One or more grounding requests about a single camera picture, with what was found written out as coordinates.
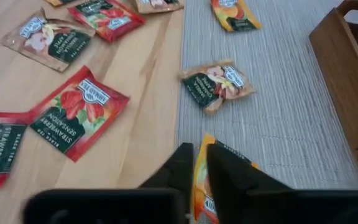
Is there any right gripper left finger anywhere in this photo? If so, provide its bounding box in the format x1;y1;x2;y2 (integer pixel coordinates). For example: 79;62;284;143
23;142;195;224

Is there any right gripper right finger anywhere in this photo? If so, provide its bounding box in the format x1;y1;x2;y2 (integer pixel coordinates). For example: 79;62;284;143
206;143;358;224

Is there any orange tea bag sachet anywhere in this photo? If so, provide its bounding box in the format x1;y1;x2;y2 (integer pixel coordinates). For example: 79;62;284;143
209;0;262;32
191;133;259;224
44;0;77;7

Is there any brown vanilla tea bag sachet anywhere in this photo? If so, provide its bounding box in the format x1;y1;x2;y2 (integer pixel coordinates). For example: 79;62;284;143
178;60;256;115
0;7;96;73
129;0;185;15

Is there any wooden compartment tray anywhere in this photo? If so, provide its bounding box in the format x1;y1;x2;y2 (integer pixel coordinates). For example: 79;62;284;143
308;0;358;190

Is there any grey woven placemat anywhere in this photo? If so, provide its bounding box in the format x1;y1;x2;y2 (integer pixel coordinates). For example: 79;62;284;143
175;0;358;224

